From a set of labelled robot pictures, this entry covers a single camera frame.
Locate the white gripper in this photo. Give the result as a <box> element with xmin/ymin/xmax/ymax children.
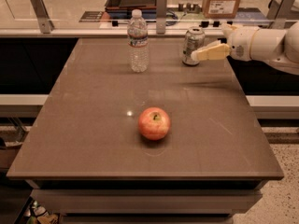
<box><xmin>191</xmin><ymin>23</ymin><xmax>259</xmax><ymax>62</ymax></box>

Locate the silver green 7up can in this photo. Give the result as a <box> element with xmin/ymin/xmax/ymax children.
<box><xmin>181</xmin><ymin>26</ymin><xmax>205</xmax><ymax>66</ymax></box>

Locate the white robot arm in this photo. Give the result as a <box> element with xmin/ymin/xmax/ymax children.
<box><xmin>191</xmin><ymin>22</ymin><xmax>299</xmax><ymax>75</ymax></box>

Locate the cardboard box with label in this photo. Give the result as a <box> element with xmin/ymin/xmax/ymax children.
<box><xmin>202</xmin><ymin>0</ymin><xmax>240</xmax><ymax>19</ymax></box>

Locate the clear plastic water bottle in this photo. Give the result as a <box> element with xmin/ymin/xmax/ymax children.
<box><xmin>127</xmin><ymin>9</ymin><xmax>150</xmax><ymax>73</ymax></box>

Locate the red yellow apple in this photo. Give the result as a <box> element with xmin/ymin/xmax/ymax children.
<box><xmin>138</xmin><ymin>107</ymin><xmax>171</xmax><ymax>141</ymax></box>

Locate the bin with colourful items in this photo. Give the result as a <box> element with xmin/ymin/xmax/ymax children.
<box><xmin>13</xmin><ymin>198</ymin><xmax>60</xmax><ymax>224</ymax></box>

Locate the right metal glass bracket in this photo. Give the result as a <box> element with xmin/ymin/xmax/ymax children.
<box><xmin>266</xmin><ymin>0</ymin><xmax>299</xmax><ymax>29</ymax></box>

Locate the metal glass bracket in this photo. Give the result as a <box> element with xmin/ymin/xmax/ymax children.
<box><xmin>156</xmin><ymin>0</ymin><xmax>167</xmax><ymax>35</ymax></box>
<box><xmin>30</xmin><ymin>0</ymin><xmax>54</xmax><ymax>34</ymax></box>
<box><xmin>266</xmin><ymin>0</ymin><xmax>299</xmax><ymax>29</ymax></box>

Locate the middle metal glass bracket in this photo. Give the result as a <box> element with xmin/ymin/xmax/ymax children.
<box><xmin>156</xmin><ymin>0</ymin><xmax>167</xmax><ymax>35</ymax></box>

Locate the left metal glass bracket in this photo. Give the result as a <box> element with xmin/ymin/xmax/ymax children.
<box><xmin>30</xmin><ymin>0</ymin><xmax>54</xmax><ymax>34</ymax></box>

